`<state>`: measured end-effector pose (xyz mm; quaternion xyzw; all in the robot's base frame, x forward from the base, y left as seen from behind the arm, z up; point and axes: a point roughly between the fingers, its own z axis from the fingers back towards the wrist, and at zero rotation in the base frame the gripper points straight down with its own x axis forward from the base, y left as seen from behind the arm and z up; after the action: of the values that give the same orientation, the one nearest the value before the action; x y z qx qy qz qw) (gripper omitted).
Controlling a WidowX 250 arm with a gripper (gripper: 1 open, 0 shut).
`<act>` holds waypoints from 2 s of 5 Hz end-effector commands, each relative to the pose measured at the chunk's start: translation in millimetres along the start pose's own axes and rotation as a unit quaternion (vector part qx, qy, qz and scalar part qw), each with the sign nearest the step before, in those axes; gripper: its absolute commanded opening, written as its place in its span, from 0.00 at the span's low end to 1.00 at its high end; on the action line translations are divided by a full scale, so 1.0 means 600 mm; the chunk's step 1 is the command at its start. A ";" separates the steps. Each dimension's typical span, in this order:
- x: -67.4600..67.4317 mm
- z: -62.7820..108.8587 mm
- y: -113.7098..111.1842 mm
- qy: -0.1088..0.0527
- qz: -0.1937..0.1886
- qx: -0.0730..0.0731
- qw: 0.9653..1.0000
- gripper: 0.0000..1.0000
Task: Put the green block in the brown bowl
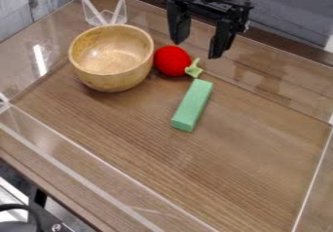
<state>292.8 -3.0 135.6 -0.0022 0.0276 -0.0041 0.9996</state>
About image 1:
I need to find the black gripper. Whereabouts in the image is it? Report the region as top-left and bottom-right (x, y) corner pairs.
(167, 0), (254, 59)

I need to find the green rectangular block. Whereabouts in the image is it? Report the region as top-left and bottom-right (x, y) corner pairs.
(171, 79), (214, 133)

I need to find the brown wooden bowl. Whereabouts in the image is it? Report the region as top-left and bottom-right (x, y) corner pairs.
(68, 24), (155, 93)

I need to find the red toy strawberry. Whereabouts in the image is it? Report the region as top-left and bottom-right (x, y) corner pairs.
(154, 46), (203, 78)

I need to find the clear acrylic tray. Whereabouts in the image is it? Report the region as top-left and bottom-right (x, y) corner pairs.
(0, 2), (333, 232)

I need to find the clear acrylic corner bracket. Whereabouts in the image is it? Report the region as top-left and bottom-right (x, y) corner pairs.
(82, 0), (128, 26)

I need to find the black table leg bracket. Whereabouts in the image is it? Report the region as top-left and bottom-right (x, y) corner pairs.
(28, 186), (75, 232)

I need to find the black cable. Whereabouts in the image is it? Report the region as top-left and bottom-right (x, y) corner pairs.
(0, 203), (43, 232)

